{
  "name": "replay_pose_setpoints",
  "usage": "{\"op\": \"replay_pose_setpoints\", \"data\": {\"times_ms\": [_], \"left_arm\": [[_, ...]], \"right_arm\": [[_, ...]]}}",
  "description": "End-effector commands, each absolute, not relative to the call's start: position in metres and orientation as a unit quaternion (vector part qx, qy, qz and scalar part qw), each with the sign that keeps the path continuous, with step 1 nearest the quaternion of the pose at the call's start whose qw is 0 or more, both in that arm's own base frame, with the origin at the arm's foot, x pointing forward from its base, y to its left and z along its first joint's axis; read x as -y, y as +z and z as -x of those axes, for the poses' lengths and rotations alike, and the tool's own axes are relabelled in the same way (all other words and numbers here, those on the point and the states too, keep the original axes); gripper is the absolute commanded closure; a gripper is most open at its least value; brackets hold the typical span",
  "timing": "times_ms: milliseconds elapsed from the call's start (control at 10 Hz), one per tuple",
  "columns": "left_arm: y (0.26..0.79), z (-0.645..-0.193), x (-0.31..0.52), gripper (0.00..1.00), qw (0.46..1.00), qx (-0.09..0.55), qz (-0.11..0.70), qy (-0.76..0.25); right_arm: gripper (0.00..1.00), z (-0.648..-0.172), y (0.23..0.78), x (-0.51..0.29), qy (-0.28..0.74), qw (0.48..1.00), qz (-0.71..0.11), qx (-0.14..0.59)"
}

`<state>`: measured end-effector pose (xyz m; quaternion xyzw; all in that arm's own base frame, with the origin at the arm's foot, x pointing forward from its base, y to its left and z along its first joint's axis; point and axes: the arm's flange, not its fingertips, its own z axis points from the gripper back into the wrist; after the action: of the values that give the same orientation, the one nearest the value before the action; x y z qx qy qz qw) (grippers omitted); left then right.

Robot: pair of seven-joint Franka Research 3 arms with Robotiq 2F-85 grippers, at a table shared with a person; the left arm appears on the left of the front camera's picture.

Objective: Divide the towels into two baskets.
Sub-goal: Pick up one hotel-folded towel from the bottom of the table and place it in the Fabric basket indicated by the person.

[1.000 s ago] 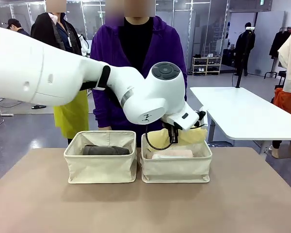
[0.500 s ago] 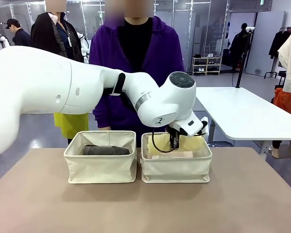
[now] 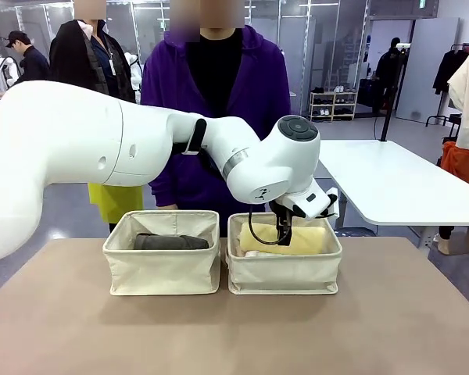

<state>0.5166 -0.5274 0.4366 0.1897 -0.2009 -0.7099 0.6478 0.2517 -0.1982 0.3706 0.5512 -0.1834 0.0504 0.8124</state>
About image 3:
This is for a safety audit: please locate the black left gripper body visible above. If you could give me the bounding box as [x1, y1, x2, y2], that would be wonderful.
[268, 199, 304, 228]

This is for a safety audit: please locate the yellow towel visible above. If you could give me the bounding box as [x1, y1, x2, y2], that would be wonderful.
[238, 222, 331, 255]

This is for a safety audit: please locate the dark grey towel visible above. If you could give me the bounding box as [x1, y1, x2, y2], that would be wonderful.
[134, 233, 210, 251]

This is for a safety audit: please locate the purple sleeved right forearm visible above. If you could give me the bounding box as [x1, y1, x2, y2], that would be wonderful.
[150, 171, 183, 208]

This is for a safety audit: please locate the beige fabric basket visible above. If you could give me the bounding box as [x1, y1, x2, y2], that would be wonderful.
[225, 211, 343, 296]
[102, 209, 222, 297]

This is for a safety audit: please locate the white side table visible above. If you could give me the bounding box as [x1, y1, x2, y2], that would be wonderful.
[319, 139, 469, 251]

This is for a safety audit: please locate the wooden shoe rack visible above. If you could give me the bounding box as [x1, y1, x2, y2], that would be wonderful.
[309, 90, 359, 123]

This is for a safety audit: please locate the beige mannequin foot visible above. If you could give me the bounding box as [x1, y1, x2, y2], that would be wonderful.
[437, 234, 460, 255]

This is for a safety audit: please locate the person in black hoodie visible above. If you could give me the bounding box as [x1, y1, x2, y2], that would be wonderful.
[374, 37, 407, 114]

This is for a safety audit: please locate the person in purple hoodie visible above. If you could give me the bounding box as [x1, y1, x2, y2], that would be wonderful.
[140, 0, 292, 238]

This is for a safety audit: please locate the black rack base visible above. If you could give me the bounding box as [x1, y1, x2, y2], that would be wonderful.
[425, 113, 462, 128]

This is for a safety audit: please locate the orange garment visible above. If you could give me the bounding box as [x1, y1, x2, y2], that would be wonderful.
[440, 141, 469, 192]

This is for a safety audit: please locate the black garment on rack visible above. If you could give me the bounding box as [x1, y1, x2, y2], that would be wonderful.
[432, 43, 469, 97]

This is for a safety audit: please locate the person in black jacket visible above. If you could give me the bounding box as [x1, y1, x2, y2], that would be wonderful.
[48, 0, 145, 234]

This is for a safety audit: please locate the person in black cap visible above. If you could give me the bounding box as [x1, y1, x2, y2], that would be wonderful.
[5, 30, 51, 85]

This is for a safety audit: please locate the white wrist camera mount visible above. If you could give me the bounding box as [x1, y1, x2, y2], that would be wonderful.
[283, 187, 340, 220]

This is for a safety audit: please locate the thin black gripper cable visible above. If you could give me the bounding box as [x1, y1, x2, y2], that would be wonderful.
[248, 209, 279, 246]

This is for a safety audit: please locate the thick black arm hose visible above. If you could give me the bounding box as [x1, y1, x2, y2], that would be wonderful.
[170, 118, 224, 179]

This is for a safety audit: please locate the black camera pole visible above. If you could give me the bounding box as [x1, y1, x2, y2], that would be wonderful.
[379, 43, 411, 142]

